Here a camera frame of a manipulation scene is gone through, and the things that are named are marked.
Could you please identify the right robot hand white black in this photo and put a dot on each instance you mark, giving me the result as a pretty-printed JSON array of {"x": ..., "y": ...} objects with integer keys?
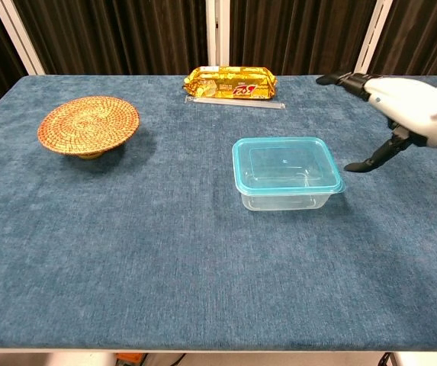
[{"x": 412, "y": 106}]

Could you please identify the clear container with blue lid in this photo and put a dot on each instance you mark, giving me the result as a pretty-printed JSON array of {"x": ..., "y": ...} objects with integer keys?
[{"x": 279, "y": 146}]

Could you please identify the clear plastic container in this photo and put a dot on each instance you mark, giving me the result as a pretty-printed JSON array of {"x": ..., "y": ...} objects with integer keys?
[{"x": 279, "y": 203}]

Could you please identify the clear wrapped straw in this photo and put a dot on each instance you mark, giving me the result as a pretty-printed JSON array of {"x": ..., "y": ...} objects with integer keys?
[{"x": 241, "y": 103}]

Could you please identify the golden biscuit package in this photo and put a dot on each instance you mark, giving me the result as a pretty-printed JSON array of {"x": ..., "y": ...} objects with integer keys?
[{"x": 229, "y": 82}]

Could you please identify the blue fabric table cover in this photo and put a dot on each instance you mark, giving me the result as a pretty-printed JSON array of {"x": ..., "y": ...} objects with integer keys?
[{"x": 164, "y": 248}]

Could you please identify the black pleated curtain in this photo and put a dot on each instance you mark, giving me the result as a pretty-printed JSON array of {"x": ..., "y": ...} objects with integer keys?
[{"x": 119, "y": 34}]

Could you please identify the woven straw basket plate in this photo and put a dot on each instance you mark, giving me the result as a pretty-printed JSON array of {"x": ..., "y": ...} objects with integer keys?
[{"x": 88, "y": 124}]

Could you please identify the white slanted frame post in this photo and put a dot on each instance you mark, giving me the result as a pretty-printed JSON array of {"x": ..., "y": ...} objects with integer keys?
[
  {"x": 20, "y": 34},
  {"x": 372, "y": 34}
]

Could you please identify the white upright frame post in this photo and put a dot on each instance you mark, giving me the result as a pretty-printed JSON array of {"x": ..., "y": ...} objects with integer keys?
[{"x": 218, "y": 30}]

